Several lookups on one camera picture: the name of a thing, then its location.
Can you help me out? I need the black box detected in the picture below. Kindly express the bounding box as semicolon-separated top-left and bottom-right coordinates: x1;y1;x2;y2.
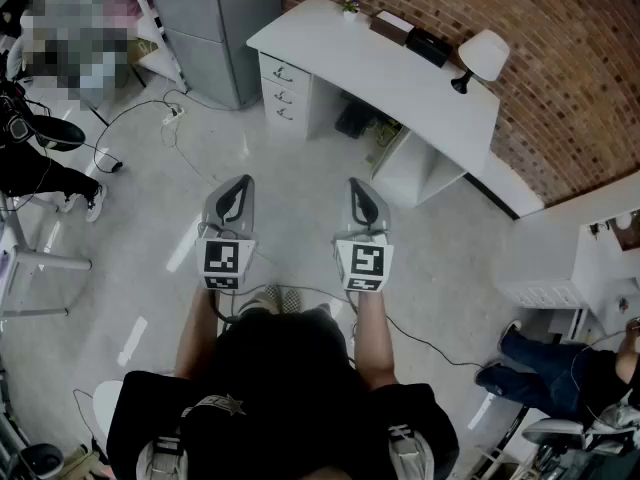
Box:
404;27;454;68

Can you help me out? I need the white table frame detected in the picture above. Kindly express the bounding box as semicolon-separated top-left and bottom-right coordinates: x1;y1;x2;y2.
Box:
0;190;94;319

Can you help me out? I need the white desk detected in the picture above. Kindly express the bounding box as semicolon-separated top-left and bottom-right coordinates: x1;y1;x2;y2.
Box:
246;0;502;209

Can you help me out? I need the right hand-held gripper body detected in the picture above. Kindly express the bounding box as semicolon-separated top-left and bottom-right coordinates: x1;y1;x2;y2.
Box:
332;177;395;292

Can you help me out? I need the grey shoulder strap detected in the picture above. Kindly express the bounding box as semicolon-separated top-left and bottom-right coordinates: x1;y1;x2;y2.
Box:
135;432;190;480
387;423;436;480

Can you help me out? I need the white shelf rack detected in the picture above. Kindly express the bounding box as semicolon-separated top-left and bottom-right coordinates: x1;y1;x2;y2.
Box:
117;0;189;94

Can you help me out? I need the person's left forearm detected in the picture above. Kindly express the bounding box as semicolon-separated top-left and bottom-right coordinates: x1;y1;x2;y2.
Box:
174;287;221;382

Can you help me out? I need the white floor cable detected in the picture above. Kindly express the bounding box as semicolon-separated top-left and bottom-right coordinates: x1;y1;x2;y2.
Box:
160;117;221;189

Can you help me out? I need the black floor cable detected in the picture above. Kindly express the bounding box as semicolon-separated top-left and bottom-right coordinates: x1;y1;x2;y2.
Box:
92;98;176;175

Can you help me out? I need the person's right forearm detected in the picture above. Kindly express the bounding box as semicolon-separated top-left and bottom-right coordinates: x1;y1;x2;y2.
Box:
352;287;399;392

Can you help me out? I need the hand-held gripper cable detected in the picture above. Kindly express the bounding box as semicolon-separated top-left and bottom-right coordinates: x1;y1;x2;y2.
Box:
207;287;251;329
347;287;486;369

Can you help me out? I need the white table lamp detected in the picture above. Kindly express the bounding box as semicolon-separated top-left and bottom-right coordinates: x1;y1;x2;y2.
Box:
450;29;511;95

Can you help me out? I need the grey office chair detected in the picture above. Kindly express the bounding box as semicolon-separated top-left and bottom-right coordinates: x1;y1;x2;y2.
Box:
522;402;640;480

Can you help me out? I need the person's black shirt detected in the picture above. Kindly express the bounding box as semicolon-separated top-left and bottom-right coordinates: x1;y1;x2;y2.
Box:
106;307;460;480

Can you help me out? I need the left hand-held gripper cable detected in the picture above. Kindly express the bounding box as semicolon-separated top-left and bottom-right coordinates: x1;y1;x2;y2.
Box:
207;287;251;329

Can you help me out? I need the black bag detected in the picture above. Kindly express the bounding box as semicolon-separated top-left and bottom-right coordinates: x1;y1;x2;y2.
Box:
333;98;379;140

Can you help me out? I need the person's left checkered shoe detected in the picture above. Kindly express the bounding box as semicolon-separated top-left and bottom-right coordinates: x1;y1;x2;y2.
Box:
239;284;284;319

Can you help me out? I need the white slatted cabinet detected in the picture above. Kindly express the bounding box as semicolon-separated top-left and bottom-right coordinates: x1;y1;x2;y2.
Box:
497;207;640;342

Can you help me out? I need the white round stool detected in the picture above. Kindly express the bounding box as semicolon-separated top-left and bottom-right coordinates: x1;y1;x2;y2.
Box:
92;380;125;444

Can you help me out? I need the brown tissue box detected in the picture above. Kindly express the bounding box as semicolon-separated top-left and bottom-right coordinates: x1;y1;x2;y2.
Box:
369;10;416;47

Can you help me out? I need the beige paper bag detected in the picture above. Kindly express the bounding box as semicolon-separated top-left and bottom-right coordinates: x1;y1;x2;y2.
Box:
127;37;161;67

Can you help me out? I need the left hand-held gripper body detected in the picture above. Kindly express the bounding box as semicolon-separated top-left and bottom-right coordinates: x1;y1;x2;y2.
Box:
194;175;259;292

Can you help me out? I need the right hand-held gripper cable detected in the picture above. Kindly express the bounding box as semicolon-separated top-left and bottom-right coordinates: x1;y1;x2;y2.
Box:
347;287;486;369

